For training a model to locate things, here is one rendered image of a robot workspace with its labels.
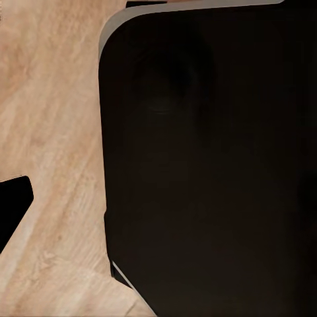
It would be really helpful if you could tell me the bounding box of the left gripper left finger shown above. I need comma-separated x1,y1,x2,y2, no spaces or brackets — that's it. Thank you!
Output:
0,176,34,254

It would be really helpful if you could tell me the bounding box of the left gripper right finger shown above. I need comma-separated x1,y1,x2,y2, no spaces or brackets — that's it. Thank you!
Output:
297,176,317,227

